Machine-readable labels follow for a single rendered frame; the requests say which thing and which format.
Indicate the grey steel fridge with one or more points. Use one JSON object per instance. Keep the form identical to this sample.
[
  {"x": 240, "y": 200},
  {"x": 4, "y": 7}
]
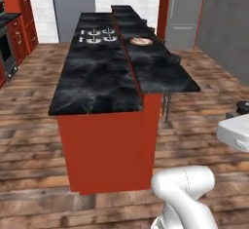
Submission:
[{"x": 184, "y": 12}]

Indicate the red tall side panel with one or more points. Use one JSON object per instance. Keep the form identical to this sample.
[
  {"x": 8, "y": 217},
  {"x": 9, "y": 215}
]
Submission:
[{"x": 163, "y": 8}]

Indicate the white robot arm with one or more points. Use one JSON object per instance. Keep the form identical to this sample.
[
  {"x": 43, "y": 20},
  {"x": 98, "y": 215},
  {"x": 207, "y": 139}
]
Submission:
[{"x": 181, "y": 190}]

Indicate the silver hob burners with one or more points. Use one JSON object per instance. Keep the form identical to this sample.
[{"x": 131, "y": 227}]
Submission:
[{"x": 97, "y": 35}]

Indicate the white round plate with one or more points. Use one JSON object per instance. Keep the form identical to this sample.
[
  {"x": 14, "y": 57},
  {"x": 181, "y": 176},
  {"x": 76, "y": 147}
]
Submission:
[{"x": 132, "y": 42}]

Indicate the red kitchen island black top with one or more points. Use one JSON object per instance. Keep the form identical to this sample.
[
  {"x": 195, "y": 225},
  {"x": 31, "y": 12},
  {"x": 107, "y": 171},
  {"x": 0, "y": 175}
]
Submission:
[{"x": 103, "y": 148}]

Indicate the black steel oven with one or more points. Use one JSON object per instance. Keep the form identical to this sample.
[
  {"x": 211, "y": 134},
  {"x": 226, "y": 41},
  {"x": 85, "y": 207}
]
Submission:
[{"x": 6, "y": 49}]

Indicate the red cupboard run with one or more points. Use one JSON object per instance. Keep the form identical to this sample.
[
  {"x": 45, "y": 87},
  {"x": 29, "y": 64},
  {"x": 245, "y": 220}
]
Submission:
[{"x": 26, "y": 18}]

